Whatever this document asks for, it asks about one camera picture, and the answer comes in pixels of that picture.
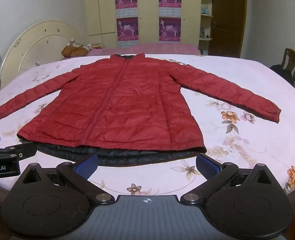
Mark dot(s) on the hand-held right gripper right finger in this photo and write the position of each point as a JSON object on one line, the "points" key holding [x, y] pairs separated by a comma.
{"points": [[207, 167]]}

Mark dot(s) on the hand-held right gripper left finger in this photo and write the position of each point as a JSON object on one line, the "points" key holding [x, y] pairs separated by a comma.
{"points": [[87, 167]]}

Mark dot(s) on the red puffer jacket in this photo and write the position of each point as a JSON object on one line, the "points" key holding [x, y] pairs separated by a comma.
{"points": [[127, 100]]}

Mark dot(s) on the floral white bed sheet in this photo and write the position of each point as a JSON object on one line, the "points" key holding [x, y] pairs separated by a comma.
{"points": [[242, 80]]}

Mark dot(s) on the cream curved headboard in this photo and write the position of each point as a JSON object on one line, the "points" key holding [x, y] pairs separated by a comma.
{"points": [[37, 45]]}

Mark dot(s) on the orange woven bag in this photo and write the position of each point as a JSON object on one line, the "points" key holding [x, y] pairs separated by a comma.
{"points": [[73, 50]]}

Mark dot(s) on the pink covered bed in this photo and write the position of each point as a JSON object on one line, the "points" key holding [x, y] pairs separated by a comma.
{"points": [[147, 48]]}

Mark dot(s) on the wooden chair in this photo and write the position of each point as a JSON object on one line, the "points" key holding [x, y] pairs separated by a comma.
{"points": [[291, 57]]}

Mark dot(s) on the cream corner shelf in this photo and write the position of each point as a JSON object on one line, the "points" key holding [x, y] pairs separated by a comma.
{"points": [[206, 20]]}

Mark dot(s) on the brown wooden door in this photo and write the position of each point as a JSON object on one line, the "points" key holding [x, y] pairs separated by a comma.
{"points": [[227, 17]]}

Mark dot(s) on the blue figurine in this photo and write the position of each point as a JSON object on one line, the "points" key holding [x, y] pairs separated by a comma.
{"points": [[205, 10]]}

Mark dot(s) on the cream wardrobe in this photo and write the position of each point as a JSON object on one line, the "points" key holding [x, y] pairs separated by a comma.
{"points": [[147, 10]]}

